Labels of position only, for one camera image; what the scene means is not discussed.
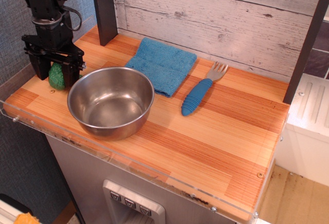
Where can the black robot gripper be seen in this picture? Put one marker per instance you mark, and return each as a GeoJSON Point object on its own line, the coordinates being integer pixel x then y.
{"type": "Point", "coordinates": [53, 42]}

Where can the green toy broccoli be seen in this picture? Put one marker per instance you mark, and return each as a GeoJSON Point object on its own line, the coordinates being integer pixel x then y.
{"type": "Point", "coordinates": [55, 77]}

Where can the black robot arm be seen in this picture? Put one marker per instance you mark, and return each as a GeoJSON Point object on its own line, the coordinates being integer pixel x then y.
{"type": "Point", "coordinates": [43, 8]}

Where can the blue folded rag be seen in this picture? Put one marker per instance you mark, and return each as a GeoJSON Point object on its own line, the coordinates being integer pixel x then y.
{"type": "Point", "coordinates": [166, 66]}

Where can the stainless steel bowl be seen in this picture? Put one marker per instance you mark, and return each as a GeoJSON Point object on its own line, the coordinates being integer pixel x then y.
{"type": "Point", "coordinates": [111, 103]}

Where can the silver cabinet dispenser panel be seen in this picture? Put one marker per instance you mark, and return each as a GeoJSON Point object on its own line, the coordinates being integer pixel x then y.
{"type": "Point", "coordinates": [126, 206]}

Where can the blue handled metal fork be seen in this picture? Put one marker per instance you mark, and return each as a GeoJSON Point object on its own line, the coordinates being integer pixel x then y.
{"type": "Point", "coordinates": [195, 96]}

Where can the dark right shelf post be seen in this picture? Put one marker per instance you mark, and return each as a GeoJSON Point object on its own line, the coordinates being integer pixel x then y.
{"type": "Point", "coordinates": [309, 41]}

